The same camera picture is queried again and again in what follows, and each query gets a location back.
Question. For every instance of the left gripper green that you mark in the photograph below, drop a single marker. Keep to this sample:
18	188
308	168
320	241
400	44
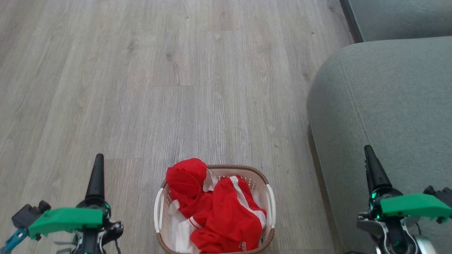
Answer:
67	218

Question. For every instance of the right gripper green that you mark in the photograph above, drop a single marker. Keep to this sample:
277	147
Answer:
413	206

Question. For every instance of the red garment with white collar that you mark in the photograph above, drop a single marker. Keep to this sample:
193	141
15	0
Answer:
185	183

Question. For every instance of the red basketball jersey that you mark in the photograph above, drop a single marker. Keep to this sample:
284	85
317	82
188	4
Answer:
229	218

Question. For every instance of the grey-green fabric sofa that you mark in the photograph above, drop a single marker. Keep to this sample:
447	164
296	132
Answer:
388	106

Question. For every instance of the white cloth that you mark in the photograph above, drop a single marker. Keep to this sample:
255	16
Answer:
182	236

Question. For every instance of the left wrist blue connector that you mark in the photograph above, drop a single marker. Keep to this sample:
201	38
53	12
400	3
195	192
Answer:
12	240

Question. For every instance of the white laundry basket brown rim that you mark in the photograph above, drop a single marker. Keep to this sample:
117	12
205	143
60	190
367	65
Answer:
270	204

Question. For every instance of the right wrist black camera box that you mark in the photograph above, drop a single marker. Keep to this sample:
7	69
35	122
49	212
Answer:
441	195

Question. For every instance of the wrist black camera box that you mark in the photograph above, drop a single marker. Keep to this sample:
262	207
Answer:
26	214
441	195

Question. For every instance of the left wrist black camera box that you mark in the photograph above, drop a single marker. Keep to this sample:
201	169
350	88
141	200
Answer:
26	214

